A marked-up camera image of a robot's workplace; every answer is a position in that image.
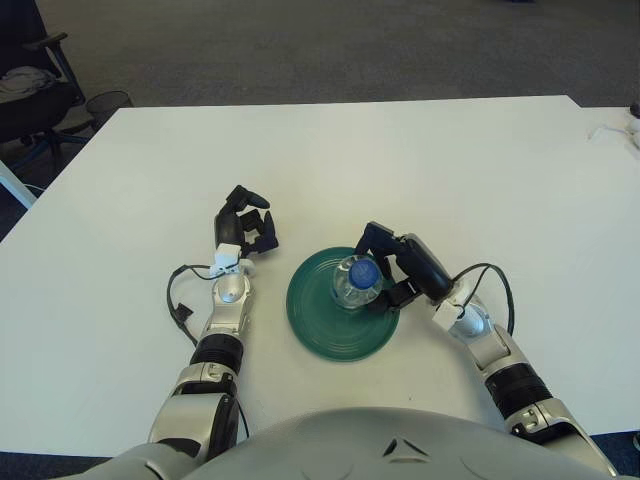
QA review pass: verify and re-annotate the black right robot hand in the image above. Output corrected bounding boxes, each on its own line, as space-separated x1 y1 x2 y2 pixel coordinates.
353 221 454 314

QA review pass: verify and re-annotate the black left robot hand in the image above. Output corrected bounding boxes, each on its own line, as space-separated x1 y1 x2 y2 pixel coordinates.
213 184 280 261

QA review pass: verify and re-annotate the clear bottle with blue cap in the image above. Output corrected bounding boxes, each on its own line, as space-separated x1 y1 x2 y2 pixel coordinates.
331 253 385 311

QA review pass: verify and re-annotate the green round plate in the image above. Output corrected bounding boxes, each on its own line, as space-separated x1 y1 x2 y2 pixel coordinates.
286 246 401 362

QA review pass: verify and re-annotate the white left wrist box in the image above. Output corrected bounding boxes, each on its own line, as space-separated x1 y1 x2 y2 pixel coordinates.
209 243 242 279

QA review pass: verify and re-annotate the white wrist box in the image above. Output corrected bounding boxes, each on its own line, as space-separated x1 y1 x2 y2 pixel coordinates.
432 299 471 331
209 243 242 279

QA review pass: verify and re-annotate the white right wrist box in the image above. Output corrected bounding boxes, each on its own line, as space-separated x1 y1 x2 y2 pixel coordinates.
432 299 471 331

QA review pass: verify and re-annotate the grey robot torso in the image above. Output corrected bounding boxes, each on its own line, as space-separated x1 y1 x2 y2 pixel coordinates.
89 407 616 480

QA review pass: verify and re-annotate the white desk leg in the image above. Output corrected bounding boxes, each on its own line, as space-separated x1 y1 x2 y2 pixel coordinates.
0 159 39 207

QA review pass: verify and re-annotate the black office chair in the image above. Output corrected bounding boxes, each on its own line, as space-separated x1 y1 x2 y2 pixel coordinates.
0 0 96 171

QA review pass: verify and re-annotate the grey cloth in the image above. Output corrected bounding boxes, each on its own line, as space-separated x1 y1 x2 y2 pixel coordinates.
0 67 56 99

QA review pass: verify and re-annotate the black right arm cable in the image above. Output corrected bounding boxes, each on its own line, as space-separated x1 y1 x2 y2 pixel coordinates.
449 263 515 336

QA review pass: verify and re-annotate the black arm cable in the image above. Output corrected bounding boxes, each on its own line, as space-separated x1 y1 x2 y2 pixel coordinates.
167 263 216 346
449 263 515 336

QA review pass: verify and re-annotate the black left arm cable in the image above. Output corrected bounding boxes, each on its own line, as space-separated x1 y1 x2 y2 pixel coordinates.
167 263 216 346

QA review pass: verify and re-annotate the black wire mesh wastebasket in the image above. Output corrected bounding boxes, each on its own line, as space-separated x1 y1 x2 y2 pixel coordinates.
85 90 135 132

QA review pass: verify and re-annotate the thin white cable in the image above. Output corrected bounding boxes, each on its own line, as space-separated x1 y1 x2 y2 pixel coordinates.
587 124 631 144

